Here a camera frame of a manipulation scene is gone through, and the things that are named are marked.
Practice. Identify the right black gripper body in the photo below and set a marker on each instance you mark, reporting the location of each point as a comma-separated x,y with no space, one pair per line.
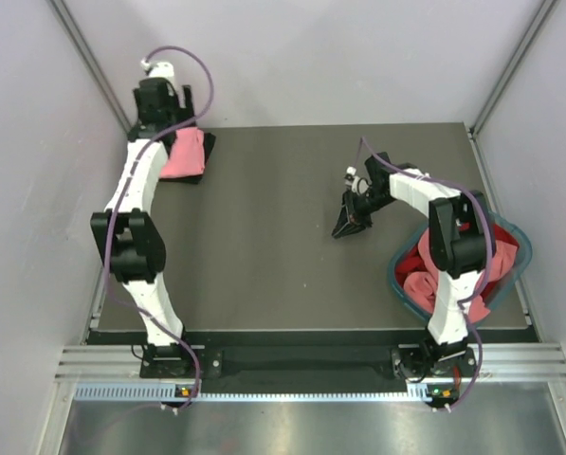
359,208

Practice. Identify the pink t shirt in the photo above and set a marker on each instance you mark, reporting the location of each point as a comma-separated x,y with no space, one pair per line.
187,155

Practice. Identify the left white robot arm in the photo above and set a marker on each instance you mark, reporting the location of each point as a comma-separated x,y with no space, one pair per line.
130,247

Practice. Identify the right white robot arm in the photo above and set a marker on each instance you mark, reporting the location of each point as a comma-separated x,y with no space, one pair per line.
461,244

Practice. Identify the folded black t shirt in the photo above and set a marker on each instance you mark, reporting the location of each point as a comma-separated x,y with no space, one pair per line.
209,142

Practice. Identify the red shirt in basket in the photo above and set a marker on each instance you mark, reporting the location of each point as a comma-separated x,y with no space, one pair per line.
417,258

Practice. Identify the teal laundry basket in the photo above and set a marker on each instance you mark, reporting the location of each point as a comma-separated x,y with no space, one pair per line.
503,286

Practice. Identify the pink shirt in basket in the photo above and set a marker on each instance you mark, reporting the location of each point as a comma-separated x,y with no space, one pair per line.
418,276

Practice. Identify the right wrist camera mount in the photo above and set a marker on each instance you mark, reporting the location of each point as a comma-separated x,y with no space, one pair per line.
354,183

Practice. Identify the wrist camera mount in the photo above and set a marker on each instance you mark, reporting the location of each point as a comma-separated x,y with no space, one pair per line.
163,70
354,183

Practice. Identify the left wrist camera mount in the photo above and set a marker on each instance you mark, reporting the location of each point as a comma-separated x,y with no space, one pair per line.
163,70

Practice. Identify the left aluminium corner post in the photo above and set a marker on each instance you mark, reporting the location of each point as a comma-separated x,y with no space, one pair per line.
72,30

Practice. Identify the aluminium corner post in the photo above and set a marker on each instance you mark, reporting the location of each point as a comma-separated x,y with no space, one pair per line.
72,30
527,40

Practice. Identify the slotted grey cable duct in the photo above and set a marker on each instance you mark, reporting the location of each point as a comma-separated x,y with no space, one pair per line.
172,393

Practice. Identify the aluminium frame rail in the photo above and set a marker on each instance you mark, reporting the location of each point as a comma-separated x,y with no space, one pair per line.
515,362

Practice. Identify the right aluminium corner post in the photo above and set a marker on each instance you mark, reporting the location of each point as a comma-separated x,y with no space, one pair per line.
527,40

